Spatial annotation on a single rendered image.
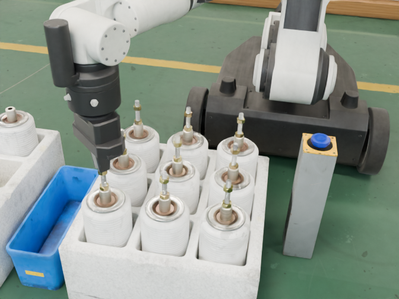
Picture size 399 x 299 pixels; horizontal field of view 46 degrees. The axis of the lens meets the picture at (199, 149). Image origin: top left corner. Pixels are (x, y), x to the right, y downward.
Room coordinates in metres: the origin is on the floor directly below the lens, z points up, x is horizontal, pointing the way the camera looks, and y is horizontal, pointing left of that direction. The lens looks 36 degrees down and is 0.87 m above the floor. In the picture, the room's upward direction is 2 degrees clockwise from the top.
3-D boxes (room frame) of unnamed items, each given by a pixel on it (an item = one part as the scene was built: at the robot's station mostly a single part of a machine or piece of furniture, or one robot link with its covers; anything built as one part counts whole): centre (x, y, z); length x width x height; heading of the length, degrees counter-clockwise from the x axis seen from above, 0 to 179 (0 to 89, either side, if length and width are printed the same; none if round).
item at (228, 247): (0.64, -0.05, 0.16); 0.10 x 0.10 x 0.18
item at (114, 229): (0.68, 0.18, 0.16); 0.10 x 0.10 x 0.18
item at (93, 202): (0.68, 0.18, 0.25); 0.08 x 0.08 x 0.01
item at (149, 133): (0.91, 0.14, 0.25); 0.08 x 0.08 x 0.01
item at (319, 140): (0.81, -0.25, 0.32); 0.04 x 0.04 x 0.02
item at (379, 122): (1.15, -0.51, 0.10); 0.20 x 0.05 x 0.20; 171
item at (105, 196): (0.68, 0.18, 0.26); 0.02 x 0.02 x 0.03
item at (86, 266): (0.78, 0.05, 0.09); 0.39 x 0.39 x 0.18; 82
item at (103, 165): (0.67, 0.17, 0.36); 0.03 x 0.02 x 0.06; 130
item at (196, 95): (1.23, 0.01, 0.10); 0.20 x 0.05 x 0.20; 171
